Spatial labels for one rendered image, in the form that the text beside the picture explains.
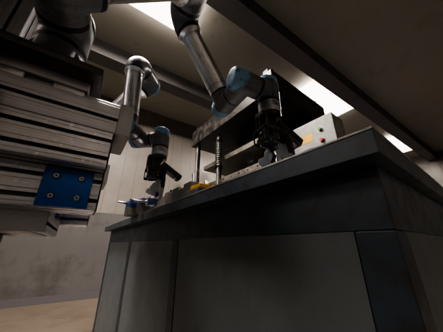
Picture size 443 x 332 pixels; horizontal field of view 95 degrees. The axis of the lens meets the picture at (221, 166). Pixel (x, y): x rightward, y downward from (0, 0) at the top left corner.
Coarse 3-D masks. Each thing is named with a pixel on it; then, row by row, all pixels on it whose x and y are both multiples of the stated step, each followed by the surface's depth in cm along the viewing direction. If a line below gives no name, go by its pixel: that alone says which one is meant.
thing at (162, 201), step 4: (164, 196) 90; (136, 200) 85; (140, 200) 86; (144, 200) 87; (148, 200) 86; (152, 200) 87; (156, 200) 88; (160, 200) 89; (164, 200) 90; (148, 204) 86; (152, 204) 87; (156, 204) 88; (160, 204) 88
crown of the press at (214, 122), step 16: (288, 96) 171; (304, 96) 191; (240, 112) 189; (256, 112) 189; (288, 112) 188; (304, 112) 188; (320, 112) 205; (208, 128) 230; (224, 128) 215; (240, 128) 215; (192, 144) 254; (208, 144) 249; (224, 144) 249; (240, 144) 249; (256, 160) 214
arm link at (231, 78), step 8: (232, 72) 65; (240, 72) 63; (248, 72) 64; (232, 80) 64; (240, 80) 63; (248, 80) 64; (256, 80) 66; (264, 80) 68; (232, 88) 66; (240, 88) 65; (248, 88) 66; (256, 88) 66; (232, 96) 70; (240, 96) 69; (248, 96) 69; (256, 96) 69
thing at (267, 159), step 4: (264, 152) 66; (268, 152) 67; (272, 152) 68; (264, 156) 66; (268, 156) 67; (272, 156) 66; (260, 160) 65; (264, 160) 66; (268, 160) 67; (272, 160) 66; (260, 164) 65; (264, 164) 66; (268, 164) 66
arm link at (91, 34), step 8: (40, 16) 48; (40, 24) 50; (48, 24) 49; (56, 24) 48; (88, 24) 53; (64, 32) 50; (72, 32) 51; (80, 32) 52; (88, 32) 54; (80, 40) 54; (88, 40) 56; (88, 48) 57
